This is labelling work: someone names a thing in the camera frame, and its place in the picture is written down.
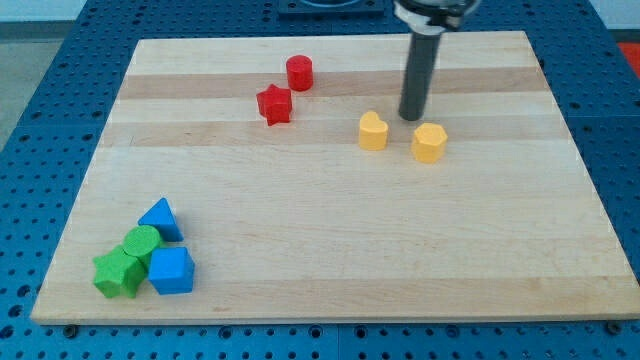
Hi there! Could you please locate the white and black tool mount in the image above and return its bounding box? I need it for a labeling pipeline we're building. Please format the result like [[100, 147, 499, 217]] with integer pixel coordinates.
[[394, 0, 481, 35]]

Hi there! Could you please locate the green star block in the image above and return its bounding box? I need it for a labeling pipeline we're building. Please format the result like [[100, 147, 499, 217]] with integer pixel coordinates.
[[93, 245, 147, 298]]

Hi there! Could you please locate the yellow hexagon block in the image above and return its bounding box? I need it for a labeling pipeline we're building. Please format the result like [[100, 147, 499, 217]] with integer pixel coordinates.
[[411, 123, 448, 164]]

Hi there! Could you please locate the green cylinder block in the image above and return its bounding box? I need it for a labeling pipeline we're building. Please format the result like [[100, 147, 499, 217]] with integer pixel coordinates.
[[122, 225, 164, 270]]

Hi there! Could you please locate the wooden board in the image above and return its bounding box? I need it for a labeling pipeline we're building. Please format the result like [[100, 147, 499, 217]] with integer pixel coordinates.
[[31, 31, 639, 325]]

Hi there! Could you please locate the blue cube block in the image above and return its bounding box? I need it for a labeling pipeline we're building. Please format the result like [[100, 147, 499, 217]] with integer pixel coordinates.
[[148, 247, 195, 295]]

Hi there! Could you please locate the red star block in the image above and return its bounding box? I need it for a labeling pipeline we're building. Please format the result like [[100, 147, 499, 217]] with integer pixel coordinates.
[[256, 84, 293, 126]]

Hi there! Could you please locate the yellow heart block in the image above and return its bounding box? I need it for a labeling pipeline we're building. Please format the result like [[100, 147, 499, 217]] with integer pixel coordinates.
[[358, 111, 389, 151]]

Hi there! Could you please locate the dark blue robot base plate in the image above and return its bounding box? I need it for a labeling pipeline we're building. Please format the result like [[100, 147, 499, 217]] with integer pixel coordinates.
[[275, 0, 386, 17]]

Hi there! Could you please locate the blue triangle block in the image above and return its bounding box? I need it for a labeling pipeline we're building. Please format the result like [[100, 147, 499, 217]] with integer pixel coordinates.
[[137, 198, 184, 242]]

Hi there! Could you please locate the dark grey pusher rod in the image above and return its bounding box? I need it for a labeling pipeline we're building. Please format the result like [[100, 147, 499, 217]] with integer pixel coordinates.
[[398, 33, 441, 121]]

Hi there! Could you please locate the red cylinder block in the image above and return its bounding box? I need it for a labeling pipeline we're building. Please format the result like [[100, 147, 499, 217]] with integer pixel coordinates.
[[285, 55, 314, 92]]

